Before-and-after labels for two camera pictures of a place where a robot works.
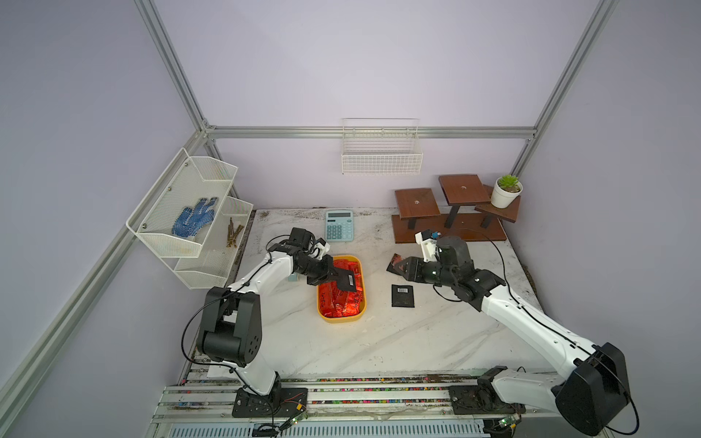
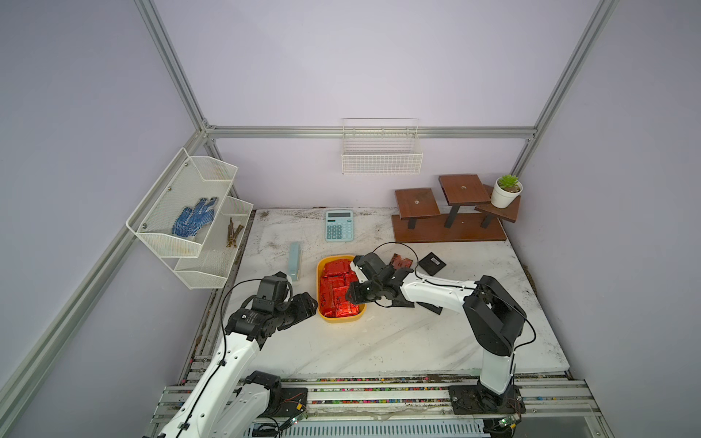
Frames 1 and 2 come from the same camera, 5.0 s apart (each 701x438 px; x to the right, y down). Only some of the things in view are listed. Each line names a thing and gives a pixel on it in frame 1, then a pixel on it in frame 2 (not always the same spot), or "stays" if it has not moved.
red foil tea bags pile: x=334 y=303 stays
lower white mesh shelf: x=221 y=250 stays
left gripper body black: x=319 y=271 -> x=298 y=310
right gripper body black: x=425 y=273 -> x=367 y=291
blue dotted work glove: x=189 y=222 stays
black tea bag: x=346 y=279 -> x=431 y=307
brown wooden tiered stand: x=473 y=215 stays
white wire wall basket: x=381 y=146 stays
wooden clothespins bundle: x=232 y=233 stays
